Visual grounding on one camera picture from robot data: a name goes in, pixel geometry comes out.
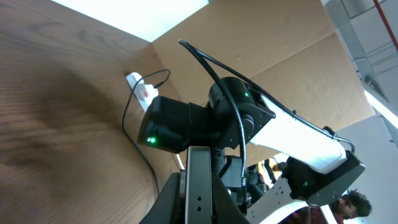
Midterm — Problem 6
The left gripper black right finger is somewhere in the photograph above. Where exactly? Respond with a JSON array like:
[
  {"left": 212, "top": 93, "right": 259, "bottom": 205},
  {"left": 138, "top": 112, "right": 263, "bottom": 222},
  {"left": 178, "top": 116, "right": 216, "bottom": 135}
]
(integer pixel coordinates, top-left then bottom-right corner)
[{"left": 211, "top": 174, "right": 249, "bottom": 224}]

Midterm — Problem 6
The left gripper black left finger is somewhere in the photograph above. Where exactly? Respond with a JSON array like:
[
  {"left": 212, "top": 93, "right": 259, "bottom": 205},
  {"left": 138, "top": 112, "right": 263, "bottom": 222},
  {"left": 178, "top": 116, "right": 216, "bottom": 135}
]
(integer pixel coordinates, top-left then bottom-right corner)
[{"left": 139, "top": 172, "right": 186, "bottom": 224}]

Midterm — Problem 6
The black charger cable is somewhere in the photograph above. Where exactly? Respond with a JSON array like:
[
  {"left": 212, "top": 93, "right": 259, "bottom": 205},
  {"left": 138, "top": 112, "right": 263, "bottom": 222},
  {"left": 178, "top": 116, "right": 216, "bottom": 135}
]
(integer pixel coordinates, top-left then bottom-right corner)
[{"left": 121, "top": 68, "right": 171, "bottom": 197}]

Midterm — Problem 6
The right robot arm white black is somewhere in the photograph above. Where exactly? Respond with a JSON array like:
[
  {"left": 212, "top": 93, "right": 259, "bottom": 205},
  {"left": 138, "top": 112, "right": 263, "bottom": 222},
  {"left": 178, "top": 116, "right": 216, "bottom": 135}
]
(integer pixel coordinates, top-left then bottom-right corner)
[{"left": 138, "top": 77, "right": 365, "bottom": 223}]

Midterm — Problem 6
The white power strip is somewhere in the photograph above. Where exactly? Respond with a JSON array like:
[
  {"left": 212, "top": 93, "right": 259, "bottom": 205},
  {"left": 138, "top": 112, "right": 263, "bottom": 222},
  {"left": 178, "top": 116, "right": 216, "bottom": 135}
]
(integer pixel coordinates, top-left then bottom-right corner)
[{"left": 126, "top": 72, "right": 159, "bottom": 112}]

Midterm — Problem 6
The person with dark hair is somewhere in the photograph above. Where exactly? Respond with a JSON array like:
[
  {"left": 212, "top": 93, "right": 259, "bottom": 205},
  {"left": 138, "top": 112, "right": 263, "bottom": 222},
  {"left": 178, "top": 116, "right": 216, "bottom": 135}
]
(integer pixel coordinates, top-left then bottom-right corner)
[{"left": 279, "top": 190, "right": 372, "bottom": 224}]

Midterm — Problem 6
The brown cardboard panel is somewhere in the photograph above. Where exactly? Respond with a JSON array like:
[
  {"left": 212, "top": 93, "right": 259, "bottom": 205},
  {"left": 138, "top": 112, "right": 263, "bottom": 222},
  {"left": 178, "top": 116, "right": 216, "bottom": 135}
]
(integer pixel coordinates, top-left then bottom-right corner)
[{"left": 124, "top": 0, "right": 376, "bottom": 159}]

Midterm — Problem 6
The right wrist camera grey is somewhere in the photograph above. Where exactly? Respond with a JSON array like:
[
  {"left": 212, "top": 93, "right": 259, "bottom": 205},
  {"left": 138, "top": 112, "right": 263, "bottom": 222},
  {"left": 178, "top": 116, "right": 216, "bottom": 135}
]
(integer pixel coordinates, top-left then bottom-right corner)
[{"left": 220, "top": 156, "right": 246, "bottom": 203}]

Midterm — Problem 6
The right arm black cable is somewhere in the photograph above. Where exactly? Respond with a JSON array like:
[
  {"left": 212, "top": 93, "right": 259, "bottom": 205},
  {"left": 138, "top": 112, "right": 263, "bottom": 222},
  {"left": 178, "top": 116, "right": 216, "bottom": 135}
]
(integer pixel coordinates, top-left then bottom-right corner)
[{"left": 178, "top": 39, "right": 356, "bottom": 187}]

